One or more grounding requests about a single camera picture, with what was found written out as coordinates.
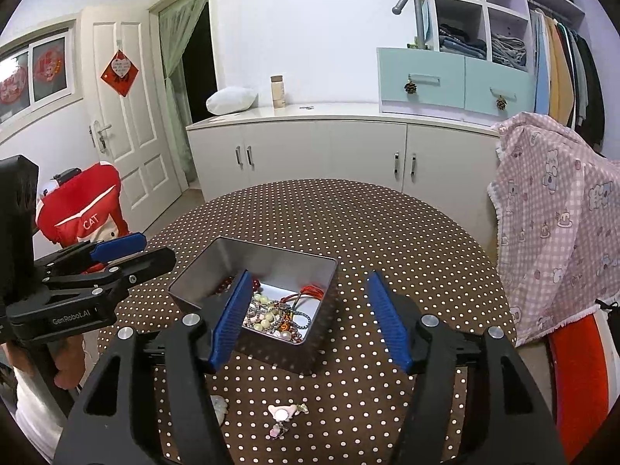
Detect person's left forearm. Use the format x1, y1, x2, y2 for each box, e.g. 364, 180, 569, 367
12, 368, 64, 451

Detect pearl bead bracelet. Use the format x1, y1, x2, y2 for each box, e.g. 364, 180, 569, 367
246, 292, 297, 344

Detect silver bead chain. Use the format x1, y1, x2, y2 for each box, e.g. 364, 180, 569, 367
242, 300, 312, 335

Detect small black device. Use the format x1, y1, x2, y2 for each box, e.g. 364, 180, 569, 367
52, 167, 83, 186

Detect folded grey clothes stack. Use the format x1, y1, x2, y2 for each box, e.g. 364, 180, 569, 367
491, 33, 528, 66

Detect red printed chair cover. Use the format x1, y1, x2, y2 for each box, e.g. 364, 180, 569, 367
36, 162, 131, 274

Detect row of hanging clothes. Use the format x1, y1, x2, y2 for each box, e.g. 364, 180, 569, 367
530, 10, 606, 148

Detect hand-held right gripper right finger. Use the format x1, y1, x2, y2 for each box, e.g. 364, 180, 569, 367
364, 270, 567, 465

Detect pink checkered printed blanket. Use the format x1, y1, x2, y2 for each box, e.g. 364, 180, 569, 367
488, 111, 620, 347

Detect white panel door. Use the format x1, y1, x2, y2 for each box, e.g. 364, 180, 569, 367
80, 7, 189, 233

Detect brown polka dot tablecloth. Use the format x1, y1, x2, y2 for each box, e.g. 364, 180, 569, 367
97, 178, 518, 465

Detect red cord bracelet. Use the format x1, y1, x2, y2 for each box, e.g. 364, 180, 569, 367
289, 285, 324, 303

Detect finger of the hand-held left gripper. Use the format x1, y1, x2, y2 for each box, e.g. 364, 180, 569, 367
41, 247, 177, 311
34, 232, 147, 277

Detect person's left hand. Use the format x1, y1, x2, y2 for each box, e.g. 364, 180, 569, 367
54, 338, 87, 391

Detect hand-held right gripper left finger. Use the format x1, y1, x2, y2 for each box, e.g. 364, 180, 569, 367
57, 269, 255, 465

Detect folded blue jeans stack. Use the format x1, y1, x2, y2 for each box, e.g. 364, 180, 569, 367
438, 24, 487, 54

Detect white pillow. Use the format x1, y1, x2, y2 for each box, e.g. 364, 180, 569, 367
206, 86, 257, 113

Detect grey metal tin box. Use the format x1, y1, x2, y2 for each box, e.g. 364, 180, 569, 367
168, 236, 339, 376

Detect silver door handle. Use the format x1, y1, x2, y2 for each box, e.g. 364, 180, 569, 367
88, 121, 112, 151

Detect orange plastic chair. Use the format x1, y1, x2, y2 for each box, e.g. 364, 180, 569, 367
547, 307, 620, 463

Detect pink bear heart keychain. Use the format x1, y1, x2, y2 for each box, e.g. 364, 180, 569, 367
268, 402, 310, 441

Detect white sideboard cabinet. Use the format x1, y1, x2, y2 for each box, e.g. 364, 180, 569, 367
185, 103, 502, 202

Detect green curtain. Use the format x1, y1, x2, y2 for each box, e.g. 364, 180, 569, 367
157, 0, 210, 189

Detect red bead bracelet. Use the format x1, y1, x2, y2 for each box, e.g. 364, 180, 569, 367
213, 275, 262, 296

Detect grey metal handrail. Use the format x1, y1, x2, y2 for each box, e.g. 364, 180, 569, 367
392, 0, 437, 49

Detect red diamond door decoration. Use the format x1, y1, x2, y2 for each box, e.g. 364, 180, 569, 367
100, 50, 140, 98

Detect window with red paper cutouts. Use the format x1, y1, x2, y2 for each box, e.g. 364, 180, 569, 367
0, 26, 78, 129

